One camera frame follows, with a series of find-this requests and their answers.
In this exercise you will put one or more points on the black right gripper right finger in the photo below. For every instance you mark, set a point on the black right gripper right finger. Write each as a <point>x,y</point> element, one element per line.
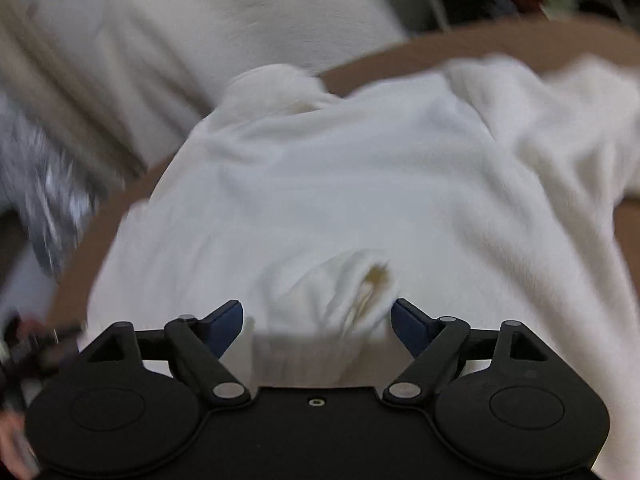
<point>501,397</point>

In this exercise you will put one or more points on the white fleece garment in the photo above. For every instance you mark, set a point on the white fleece garment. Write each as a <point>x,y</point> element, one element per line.
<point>478,190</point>

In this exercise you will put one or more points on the silver quilted foil bag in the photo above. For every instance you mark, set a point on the silver quilted foil bag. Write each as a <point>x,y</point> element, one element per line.
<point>52,193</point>

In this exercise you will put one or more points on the person's left hand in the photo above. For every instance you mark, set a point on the person's left hand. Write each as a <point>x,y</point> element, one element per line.
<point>16,453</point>

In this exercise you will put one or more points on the white cloth covered furniture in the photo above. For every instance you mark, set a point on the white cloth covered furniture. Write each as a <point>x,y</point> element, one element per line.
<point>165,63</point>

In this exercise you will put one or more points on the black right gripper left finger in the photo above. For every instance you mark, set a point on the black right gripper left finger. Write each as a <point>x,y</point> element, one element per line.
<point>135,397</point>

